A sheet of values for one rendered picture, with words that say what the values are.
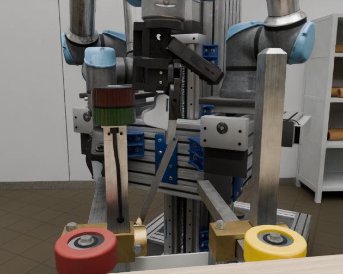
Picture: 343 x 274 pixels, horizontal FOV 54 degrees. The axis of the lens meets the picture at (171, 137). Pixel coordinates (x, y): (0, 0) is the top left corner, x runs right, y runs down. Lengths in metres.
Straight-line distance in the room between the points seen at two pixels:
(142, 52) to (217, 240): 0.34
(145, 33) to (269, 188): 0.33
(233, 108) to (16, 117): 2.60
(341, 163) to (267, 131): 3.15
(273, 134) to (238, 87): 0.52
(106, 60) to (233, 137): 0.40
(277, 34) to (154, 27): 0.51
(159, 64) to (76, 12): 0.66
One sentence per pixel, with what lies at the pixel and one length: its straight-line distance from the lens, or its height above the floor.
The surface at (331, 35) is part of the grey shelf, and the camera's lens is 3.01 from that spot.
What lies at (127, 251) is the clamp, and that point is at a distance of 0.58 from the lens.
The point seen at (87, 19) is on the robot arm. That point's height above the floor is 1.29.
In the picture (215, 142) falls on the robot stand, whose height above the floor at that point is 0.92.
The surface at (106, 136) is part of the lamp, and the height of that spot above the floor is 1.03.
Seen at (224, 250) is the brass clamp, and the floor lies 0.83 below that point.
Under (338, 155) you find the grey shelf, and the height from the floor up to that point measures 0.31.
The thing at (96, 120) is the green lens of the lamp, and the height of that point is 1.06.
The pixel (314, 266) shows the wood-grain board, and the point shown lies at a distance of 0.46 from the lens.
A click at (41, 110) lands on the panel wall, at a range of 3.31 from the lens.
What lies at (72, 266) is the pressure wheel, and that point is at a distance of 0.45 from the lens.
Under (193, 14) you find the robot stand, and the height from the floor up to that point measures 1.32.
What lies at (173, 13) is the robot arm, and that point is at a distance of 0.58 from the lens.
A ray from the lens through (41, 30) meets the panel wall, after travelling 3.29.
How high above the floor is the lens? 1.13
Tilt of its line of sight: 11 degrees down
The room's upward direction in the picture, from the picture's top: straight up
